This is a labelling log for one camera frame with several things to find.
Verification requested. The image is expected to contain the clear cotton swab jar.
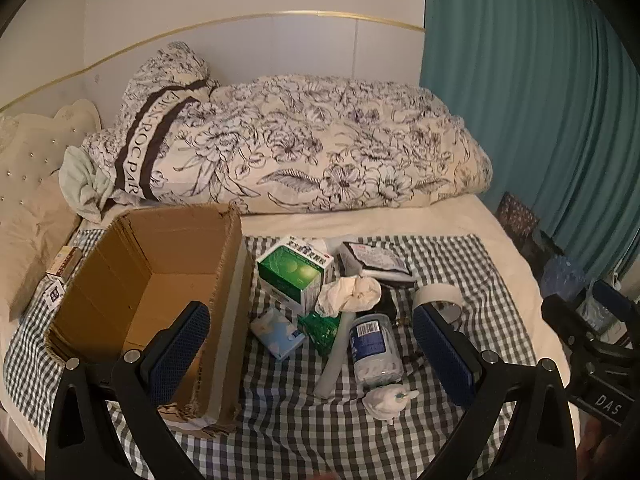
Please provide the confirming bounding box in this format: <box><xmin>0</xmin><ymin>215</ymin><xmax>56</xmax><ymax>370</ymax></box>
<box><xmin>348</xmin><ymin>313</ymin><xmax>405</xmax><ymax>391</ymax></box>

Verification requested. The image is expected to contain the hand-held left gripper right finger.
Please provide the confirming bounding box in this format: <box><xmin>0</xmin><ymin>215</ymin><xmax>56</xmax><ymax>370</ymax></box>
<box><xmin>411</xmin><ymin>304</ymin><xmax>581</xmax><ymax>480</ymax></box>

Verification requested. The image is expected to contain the dark patterned bag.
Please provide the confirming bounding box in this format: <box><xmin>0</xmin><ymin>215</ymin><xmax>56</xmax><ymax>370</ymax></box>
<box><xmin>497</xmin><ymin>191</ymin><xmax>541</xmax><ymax>242</ymax></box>

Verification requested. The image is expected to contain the cream tufted headboard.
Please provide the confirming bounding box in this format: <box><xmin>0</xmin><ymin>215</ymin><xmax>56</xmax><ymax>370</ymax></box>
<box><xmin>0</xmin><ymin>101</ymin><xmax>101</xmax><ymax>221</ymax></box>

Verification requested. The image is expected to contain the white tape roll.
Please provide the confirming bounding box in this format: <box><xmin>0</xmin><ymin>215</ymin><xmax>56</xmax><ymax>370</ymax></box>
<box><xmin>411</xmin><ymin>283</ymin><xmax>466</xmax><ymax>326</ymax></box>

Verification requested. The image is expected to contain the navy and white plastic packet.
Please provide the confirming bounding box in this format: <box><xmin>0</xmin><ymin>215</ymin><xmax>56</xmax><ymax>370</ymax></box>
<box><xmin>336</xmin><ymin>241</ymin><xmax>417</xmax><ymax>288</ymax></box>

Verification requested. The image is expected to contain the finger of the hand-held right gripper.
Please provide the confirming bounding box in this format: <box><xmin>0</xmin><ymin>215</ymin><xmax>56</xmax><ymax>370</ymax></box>
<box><xmin>594</xmin><ymin>280</ymin><xmax>636</xmax><ymax>333</ymax></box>
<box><xmin>541</xmin><ymin>294</ymin><xmax>596</xmax><ymax>358</ymax></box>

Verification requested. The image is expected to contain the small white figurine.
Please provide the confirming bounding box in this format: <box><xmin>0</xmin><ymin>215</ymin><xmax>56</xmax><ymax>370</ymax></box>
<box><xmin>362</xmin><ymin>384</ymin><xmax>421</xmax><ymax>426</ymax></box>

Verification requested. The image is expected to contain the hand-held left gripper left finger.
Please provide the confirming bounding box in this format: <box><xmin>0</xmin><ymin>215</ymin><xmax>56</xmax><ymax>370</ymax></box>
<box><xmin>44</xmin><ymin>301</ymin><xmax>211</xmax><ymax>480</ymax></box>

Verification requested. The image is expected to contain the floral duvet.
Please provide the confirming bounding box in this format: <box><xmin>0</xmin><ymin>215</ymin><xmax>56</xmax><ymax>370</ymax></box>
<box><xmin>80</xmin><ymin>41</ymin><xmax>493</xmax><ymax>213</ymax></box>

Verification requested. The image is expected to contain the long white foam tube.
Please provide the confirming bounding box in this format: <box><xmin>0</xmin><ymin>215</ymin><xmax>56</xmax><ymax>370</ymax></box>
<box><xmin>314</xmin><ymin>310</ymin><xmax>357</xmax><ymax>398</ymax></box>

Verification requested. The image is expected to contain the beige pillow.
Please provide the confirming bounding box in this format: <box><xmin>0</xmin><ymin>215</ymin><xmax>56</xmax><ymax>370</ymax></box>
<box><xmin>0</xmin><ymin>180</ymin><xmax>82</xmax><ymax>322</ymax></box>

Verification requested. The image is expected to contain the light green cloth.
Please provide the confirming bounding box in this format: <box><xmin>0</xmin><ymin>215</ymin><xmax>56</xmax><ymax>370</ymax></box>
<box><xmin>59</xmin><ymin>146</ymin><xmax>118</xmax><ymax>222</ymax></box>

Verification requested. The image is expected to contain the black wallet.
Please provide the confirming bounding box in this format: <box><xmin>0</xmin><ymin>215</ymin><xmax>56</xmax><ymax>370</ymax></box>
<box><xmin>377</xmin><ymin>294</ymin><xmax>401</xmax><ymax>322</ymax></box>

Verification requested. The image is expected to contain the brown cardboard box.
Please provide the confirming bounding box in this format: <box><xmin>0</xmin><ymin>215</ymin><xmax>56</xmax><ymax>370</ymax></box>
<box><xmin>44</xmin><ymin>203</ymin><xmax>256</xmax><ymax>433</ymax></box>

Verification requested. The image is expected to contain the small brown striped box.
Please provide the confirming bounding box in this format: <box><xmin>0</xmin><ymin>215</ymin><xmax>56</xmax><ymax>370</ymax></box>
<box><xmin>52</xmin><ymin>244</ymin><xmax>85</xmax><ymax>279</ymax></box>

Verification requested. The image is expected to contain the white cloth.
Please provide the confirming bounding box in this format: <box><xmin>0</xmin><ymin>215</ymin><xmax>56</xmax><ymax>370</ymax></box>
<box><xmin>315</xmin><ymin>276</ymin><xmax>382</xmax><ymax>318</ymax></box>

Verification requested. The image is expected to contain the small white printed box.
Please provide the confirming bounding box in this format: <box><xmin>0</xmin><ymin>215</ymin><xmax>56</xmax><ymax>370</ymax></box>
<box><xmin>40</xmin><ymin>277</ymin><xmax>69</xmax><ymax>307</ymax></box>

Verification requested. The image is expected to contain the green foil packet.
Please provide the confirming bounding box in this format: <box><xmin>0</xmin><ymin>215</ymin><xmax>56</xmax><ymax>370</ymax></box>
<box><xmin>297</xmin><ymin>311</ymin><xmax>342</xmax><ymax>357</ymax></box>

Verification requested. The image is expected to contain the light blue tissue pack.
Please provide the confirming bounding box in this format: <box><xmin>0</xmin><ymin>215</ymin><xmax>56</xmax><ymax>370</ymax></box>
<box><xmin>250</xmin><ymin>308</ymin><xmax>307</xmax><ymax>361</ymax></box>

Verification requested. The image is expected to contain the teal curtain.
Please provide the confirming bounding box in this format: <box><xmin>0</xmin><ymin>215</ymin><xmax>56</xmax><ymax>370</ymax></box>
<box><xmin>419</xmin><ymin>0</ymin><xmax>640</xmax><ymax>283</ymax></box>

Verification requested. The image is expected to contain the checked cloth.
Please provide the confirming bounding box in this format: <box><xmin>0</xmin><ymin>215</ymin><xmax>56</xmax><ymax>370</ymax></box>
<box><xmin>4</xmin><ymin>232</ymin><xmax>538</xmax><ymax>480</ymax></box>

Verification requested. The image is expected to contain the green and white medicine box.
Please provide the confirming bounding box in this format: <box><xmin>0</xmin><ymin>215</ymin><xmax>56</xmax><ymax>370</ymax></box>
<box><xmin>256</xmin><ymin>236</ymin><xmax>335</xmax><ymax>317</ymax></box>

